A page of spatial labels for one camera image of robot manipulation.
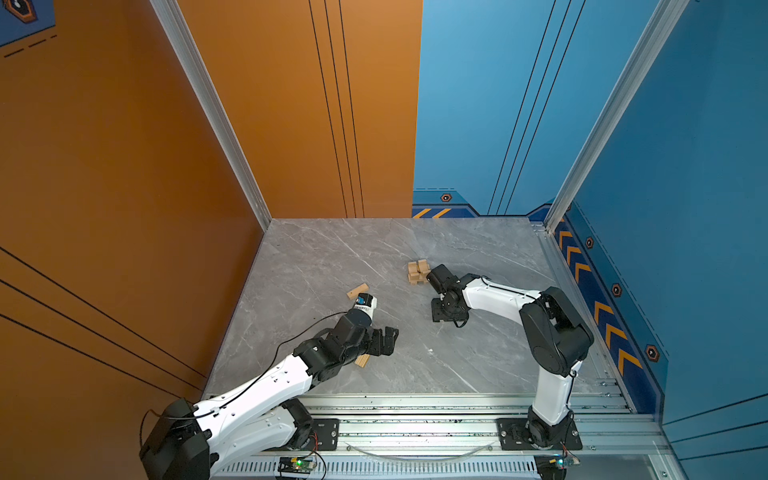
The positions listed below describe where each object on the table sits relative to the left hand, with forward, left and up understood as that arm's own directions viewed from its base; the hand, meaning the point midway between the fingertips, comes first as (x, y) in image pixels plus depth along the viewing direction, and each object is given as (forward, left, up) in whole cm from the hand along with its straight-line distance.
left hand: (386, 328), depth 80 cm
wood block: (+19, +11, -12) cm, 25 cm away
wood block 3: (-5, +7, -10) cm, 13 cm away
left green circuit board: (-29, +21, -13) cm, 38 cm away
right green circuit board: (-29, -40, -11) cm, 51 cm away
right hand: (+10, -17, -11) cm, 22 cm away
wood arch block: (+26, -12, -7) cm, 30 cm away
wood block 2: (+22, -9, -8) cm, 26 cm away
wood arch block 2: (+26, -8, -8) cm, 28 cm away
